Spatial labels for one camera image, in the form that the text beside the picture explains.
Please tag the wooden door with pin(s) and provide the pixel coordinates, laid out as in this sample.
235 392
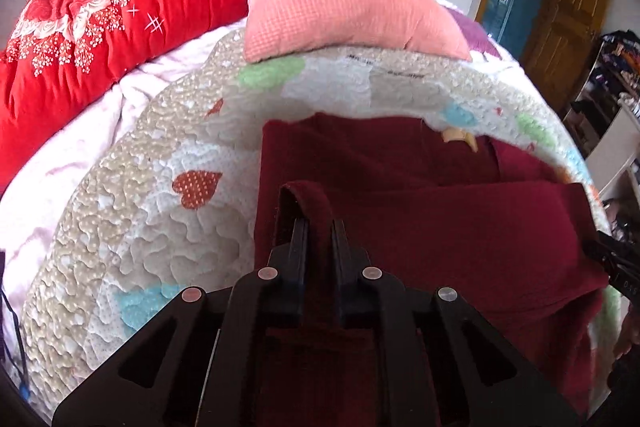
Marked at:
565 12

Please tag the red floral quilt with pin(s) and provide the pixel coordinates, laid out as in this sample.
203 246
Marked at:
125 22

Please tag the pale pink bed sheet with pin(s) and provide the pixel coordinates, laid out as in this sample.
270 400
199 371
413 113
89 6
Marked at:
60 187

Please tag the dark red garment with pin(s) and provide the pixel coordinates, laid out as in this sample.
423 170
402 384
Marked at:
450 237

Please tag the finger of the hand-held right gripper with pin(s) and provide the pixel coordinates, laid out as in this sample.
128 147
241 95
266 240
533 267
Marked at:
600 252

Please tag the heart-print quilted bedspread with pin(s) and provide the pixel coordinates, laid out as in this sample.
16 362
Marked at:
150 227

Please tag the white cabinet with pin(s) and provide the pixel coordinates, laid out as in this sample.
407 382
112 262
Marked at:
617 152

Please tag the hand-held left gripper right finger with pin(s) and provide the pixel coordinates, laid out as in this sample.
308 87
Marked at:
341 252

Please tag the cluttered shoe rack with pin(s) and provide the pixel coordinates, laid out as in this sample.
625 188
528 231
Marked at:
612 72

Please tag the pink pillow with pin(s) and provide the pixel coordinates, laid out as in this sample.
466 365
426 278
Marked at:
335 2

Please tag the person's right hand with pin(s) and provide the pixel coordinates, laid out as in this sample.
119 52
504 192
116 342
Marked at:
627 332

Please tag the purple towel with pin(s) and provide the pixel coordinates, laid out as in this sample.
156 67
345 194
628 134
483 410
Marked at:
475 34

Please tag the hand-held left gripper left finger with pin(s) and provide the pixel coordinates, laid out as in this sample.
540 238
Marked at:
298 252

